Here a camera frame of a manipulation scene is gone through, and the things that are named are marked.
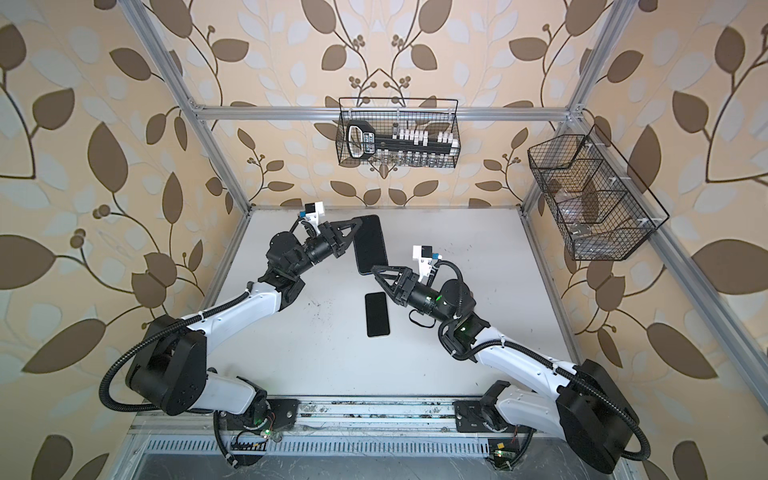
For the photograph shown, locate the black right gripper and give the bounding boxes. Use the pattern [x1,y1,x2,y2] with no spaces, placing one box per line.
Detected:
[376,266,455,330]

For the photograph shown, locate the black phone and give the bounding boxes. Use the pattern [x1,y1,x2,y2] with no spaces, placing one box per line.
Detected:
[365,292,391,338]

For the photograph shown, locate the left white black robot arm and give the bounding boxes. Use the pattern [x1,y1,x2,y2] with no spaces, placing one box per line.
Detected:
[99,218,363,416]

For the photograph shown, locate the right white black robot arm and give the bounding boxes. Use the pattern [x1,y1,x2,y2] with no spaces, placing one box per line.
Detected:
[372,265,652,474]

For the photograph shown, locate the black tool in basket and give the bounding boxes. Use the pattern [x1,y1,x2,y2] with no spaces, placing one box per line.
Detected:
[341,120,461,160]

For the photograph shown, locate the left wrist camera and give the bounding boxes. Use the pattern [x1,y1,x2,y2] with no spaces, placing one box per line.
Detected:
[299,202,325,225]

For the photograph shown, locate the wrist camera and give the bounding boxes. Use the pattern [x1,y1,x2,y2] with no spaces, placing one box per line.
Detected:
[413,245,442,287]
[299,202,325,225]

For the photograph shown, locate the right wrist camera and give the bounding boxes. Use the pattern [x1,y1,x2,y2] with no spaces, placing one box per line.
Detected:
[413,245,442,287]

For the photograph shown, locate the right black corrugated cable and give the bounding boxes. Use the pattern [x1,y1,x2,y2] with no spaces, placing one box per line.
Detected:
[437,259,652,462]

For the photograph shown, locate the black corrugated cable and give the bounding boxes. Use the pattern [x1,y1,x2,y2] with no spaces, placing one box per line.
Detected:
[437,259,652,462]
[98,290,253,415]

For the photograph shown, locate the back wall wire basket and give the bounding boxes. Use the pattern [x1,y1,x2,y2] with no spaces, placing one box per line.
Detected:
[335,95,462,169]

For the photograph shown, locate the wall wire basket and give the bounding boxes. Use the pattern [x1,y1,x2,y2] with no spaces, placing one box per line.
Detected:
[527,125,670,261]
[335,95,462,169]

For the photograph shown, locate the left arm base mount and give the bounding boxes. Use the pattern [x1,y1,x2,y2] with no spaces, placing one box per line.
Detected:
[213,398,300,469]

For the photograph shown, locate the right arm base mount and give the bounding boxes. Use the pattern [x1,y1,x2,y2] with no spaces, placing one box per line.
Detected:
[453,400,536,471]

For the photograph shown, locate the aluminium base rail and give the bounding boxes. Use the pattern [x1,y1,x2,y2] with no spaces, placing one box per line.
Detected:
[128,395,625,439]

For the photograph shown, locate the right wall wire basket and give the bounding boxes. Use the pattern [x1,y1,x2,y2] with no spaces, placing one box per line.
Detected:
[527,125,670,261]

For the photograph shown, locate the left black corrugated cable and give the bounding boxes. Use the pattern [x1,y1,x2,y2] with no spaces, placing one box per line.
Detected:
[98,290,253,415]

